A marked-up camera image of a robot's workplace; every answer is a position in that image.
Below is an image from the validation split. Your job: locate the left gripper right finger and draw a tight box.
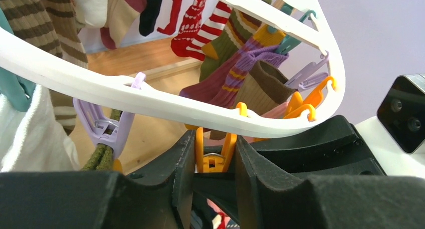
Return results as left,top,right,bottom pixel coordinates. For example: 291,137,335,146
234,137,424,228

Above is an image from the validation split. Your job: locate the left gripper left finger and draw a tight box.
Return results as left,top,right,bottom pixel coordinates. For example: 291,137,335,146
1,131,195,228

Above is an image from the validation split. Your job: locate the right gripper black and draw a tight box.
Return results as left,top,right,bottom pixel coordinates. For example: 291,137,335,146
192,114,386,221

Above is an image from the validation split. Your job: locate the orange clothespin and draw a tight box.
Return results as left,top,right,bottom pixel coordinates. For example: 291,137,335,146
283,76,337,122
194,102,249,174

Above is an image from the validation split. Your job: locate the olive green sock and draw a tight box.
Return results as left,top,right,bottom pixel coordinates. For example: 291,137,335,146
81,108,123,172

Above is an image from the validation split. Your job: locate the lilac clothespin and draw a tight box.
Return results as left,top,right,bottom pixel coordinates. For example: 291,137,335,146
73,71,147,160

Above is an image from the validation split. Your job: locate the white oval sock hanger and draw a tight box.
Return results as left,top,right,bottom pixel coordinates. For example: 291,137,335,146
1,0,346,138

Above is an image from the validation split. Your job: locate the white sock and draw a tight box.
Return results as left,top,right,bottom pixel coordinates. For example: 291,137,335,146
1,85,81,172

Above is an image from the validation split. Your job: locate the pink sock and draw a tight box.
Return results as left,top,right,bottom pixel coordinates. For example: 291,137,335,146
243,101,289,143

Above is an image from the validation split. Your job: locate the tan brown cuffed sock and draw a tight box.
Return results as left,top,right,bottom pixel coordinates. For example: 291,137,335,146
209,60,298,140

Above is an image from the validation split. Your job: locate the maroon purple striped sock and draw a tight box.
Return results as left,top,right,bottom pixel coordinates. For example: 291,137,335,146
179,26,288,108

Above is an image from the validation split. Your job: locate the teal clothespin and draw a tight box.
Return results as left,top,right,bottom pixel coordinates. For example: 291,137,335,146
1,60,36,112

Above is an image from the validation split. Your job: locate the red patterned sock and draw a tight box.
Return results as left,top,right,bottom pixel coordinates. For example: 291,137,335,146
156,0,233,62

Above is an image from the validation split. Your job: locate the argyle brown sock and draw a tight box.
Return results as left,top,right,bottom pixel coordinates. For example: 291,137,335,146
0,0,89,136

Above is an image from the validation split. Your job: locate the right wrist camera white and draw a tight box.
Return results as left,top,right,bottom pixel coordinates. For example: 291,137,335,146
355,74,424,178

